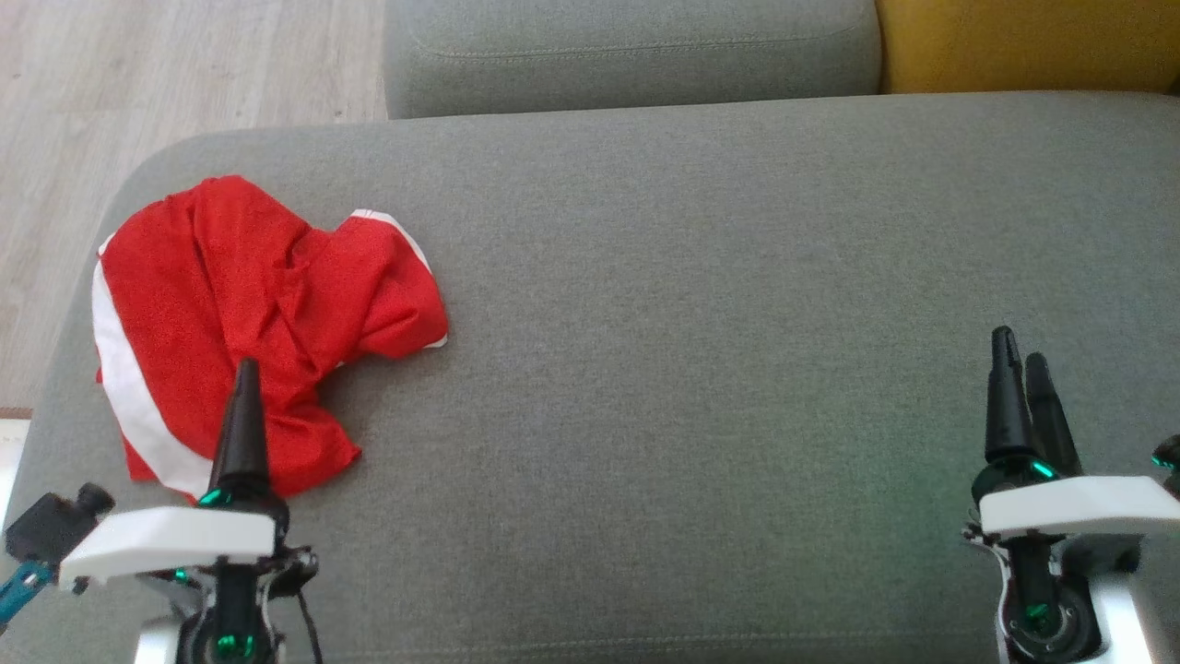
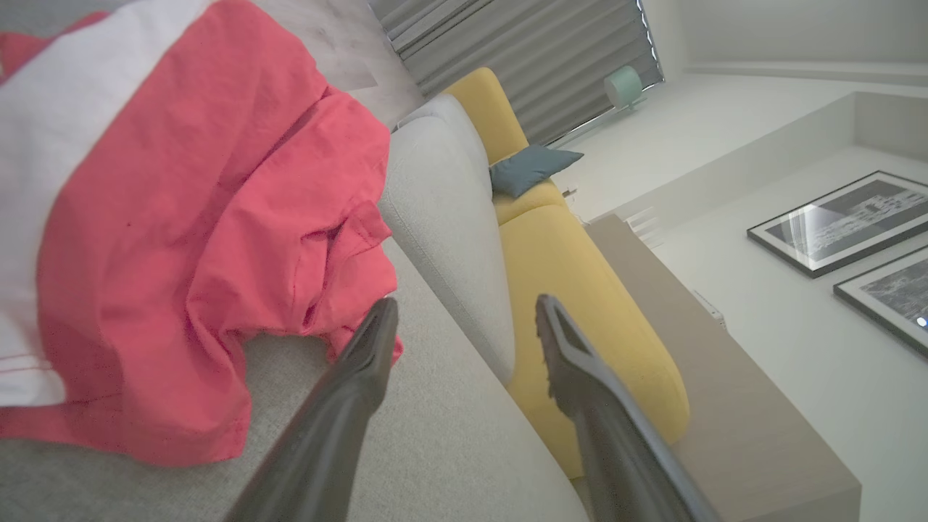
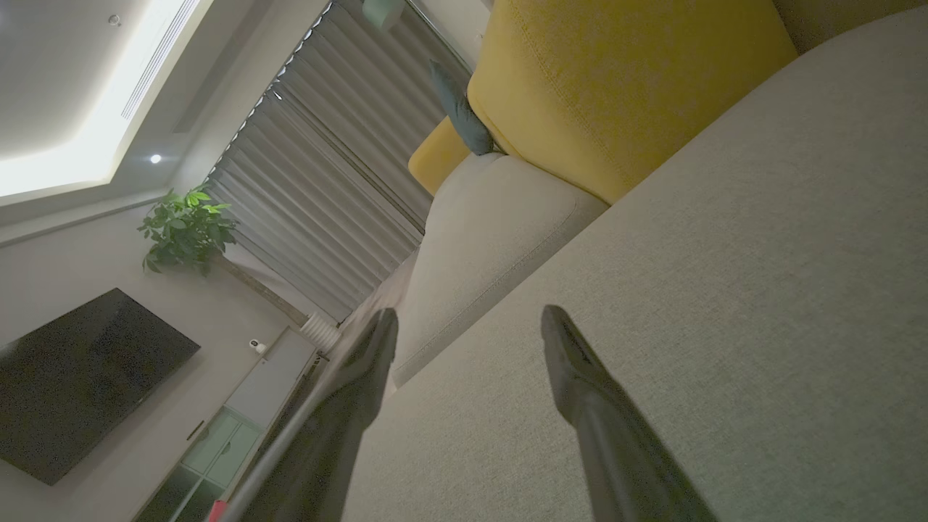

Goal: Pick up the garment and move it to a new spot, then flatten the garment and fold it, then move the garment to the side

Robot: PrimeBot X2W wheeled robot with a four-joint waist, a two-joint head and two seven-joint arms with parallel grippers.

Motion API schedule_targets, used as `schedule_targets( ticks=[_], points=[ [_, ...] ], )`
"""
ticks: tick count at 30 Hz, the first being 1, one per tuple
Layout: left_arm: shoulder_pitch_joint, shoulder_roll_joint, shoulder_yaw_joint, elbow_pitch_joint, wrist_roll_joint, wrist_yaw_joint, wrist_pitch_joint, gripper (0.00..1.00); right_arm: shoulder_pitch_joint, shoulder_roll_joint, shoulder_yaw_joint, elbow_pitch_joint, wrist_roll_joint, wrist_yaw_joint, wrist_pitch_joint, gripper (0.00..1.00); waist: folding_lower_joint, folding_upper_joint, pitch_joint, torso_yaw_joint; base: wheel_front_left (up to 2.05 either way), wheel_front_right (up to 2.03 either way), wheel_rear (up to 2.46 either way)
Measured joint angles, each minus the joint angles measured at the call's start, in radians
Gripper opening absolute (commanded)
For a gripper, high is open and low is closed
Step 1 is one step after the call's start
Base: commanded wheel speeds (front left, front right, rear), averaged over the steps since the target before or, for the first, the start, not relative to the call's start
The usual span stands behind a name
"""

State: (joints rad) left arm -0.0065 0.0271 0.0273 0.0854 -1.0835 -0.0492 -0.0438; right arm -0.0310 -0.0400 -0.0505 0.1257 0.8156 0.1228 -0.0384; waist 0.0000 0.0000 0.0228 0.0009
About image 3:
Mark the large yellow sofa back cushion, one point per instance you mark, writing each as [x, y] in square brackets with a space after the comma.
[623, 87]

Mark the white ceiling air vent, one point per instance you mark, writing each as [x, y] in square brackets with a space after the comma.
[156, 61]

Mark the grey pleated curtain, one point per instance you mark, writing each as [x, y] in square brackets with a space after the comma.
[333, 167]

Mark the small white security camera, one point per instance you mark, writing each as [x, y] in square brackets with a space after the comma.
[257, 346]

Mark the white ribbed plant pot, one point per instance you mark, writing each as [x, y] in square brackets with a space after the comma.
[320, 332]

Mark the blue-grey throw pillow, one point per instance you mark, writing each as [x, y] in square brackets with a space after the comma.
[464, 116]

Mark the grey sofa armrest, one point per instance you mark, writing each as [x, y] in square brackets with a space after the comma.
[848, 22]

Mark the small yellow sofa back cushion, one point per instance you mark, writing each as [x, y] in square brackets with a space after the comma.
[438, 159]

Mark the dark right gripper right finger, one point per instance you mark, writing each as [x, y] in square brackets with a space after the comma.
[616, 449]

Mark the grey mint television cabinet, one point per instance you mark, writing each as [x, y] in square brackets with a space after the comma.
[239, 428]

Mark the green potted tree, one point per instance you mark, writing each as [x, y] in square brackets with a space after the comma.
[185, 232]

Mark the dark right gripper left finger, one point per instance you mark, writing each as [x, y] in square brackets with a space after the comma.
[341, 435]

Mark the black flat television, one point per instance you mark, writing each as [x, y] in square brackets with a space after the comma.
[80, 377]

